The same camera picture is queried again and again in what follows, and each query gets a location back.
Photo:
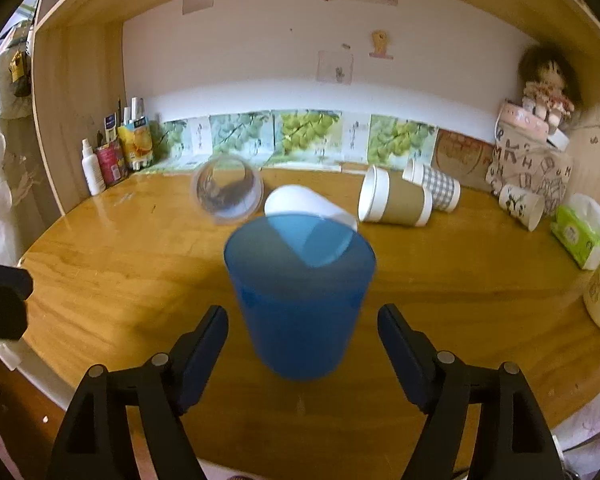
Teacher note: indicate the red can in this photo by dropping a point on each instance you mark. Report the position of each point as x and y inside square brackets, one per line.
[111, 162]

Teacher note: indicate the checked paper cup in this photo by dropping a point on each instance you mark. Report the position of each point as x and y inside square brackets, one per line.
[440, 187]

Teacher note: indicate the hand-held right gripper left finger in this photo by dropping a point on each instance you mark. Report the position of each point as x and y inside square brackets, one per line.
[202, 360]

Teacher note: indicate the white spray bottle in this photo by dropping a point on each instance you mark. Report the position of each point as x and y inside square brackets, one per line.
[94, 170]

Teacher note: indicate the brown-haired rag doll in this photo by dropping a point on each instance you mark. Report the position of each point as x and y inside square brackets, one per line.
[547, 85]

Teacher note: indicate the yellow bear sticker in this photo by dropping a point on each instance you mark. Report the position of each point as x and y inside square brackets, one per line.
[380, 45]

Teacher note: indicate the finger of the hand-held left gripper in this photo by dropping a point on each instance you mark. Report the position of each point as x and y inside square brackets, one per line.
[2, 300]

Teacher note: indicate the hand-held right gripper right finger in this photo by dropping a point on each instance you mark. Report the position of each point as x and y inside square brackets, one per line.
[405, 360]

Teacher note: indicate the pink round box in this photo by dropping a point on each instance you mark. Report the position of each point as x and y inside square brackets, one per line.
[522, 120]

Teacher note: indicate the green tissue pack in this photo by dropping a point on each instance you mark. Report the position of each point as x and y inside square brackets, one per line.
[575, 232]

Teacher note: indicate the plain white cup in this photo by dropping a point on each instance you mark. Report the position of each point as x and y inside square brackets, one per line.
[300, 202]

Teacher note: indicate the white pump bottle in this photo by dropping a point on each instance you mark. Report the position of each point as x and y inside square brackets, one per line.
[137, 109]

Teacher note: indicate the white hanging cloth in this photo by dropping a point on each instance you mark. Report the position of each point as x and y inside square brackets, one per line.
[0, 160]

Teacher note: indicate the grape print card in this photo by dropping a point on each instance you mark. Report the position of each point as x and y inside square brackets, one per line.
[307, 132]
[400, 137]
[240, 132]
[172, 137]

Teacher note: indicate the blue plastic cup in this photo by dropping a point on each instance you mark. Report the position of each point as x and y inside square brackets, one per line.
[300, 320]

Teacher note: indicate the brown sleeve paper cup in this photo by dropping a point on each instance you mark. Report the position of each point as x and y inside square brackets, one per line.
[400, 201]

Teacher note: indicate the pale paper note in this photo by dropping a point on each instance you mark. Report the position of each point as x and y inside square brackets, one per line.
[335, 66]

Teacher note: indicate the brown cardboard sheet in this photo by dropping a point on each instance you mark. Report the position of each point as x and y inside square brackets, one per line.
[460, 157]

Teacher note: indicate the yellow drink carton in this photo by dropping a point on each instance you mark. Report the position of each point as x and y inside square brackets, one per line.
[136, 145]

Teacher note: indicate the letter print bag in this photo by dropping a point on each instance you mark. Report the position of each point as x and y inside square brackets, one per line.
[530, 165]

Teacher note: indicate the clear plastic cup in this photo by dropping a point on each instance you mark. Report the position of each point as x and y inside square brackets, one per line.
[225, 195]

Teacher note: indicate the white printed paper cup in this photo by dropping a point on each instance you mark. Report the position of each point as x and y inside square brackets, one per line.
[522, 205]

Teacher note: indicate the wooden desk hutch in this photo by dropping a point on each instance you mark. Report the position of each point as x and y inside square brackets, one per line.
[70, 110]

